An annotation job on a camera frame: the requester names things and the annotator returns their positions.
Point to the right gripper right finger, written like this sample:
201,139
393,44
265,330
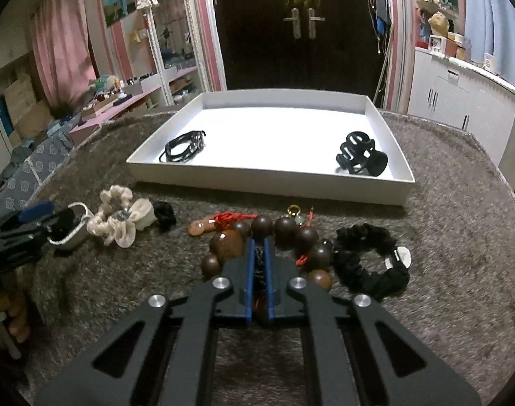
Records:
282,285

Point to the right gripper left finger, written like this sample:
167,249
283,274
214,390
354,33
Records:
236,284

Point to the black scrunchie with tag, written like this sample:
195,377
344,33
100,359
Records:
368,259

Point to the cream satin scrunchie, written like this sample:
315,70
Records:
120,217

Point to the black hair claw clip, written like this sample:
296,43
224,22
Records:
359,156

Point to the person's left hand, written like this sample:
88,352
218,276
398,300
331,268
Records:
14,305

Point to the white shallow tray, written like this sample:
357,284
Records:
273,141

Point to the pink curtain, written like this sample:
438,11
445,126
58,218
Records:
59,35

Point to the pink shelf unit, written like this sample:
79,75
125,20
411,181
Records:
134,95

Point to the white cabinet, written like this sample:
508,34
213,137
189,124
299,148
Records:
460,95

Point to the dark double door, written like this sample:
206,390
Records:
326,45

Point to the plush toy on cabinet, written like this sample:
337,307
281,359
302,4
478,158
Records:
439,24

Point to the blue curtain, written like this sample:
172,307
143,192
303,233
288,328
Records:
490,28

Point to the standing mirror white frame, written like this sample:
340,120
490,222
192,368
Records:
177,49

